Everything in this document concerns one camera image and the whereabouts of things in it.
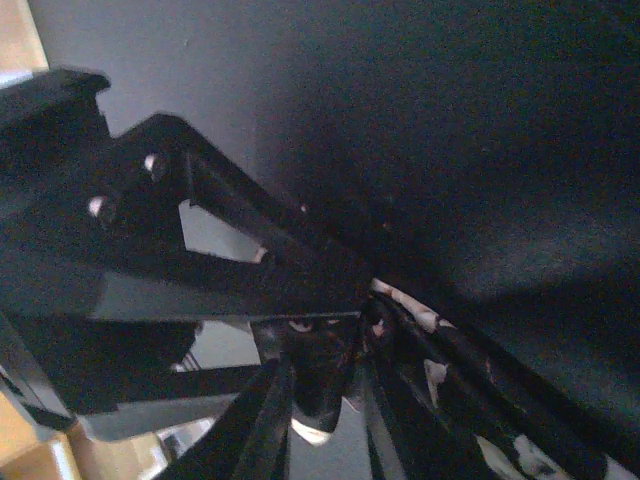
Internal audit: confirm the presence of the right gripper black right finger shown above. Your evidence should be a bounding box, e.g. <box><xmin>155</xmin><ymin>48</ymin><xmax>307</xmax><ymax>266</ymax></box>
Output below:
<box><xmin>164</xmin><ymin>359</ymin><xmax>294</xmax><ymax>479</ymax></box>

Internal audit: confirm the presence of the black floral patterned tie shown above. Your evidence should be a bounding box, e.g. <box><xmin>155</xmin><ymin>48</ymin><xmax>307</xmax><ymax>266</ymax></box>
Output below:
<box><xmin>249</xmin><ymin>277</ymin><xmax>640</xmax><ymax>480</ymax></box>

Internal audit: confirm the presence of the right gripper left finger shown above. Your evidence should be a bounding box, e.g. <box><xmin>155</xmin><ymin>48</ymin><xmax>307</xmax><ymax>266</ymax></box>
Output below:
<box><xmin>1</xmin><ymin>70</ymin><xmax>373</xmax><ymax>415</ymax></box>

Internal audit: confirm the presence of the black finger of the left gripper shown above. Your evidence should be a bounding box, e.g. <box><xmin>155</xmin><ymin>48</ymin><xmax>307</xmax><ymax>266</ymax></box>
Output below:
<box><xmin>252</xmin><ymin>319</ymin><xmax>360</xmax><ymax>433</ymax></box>

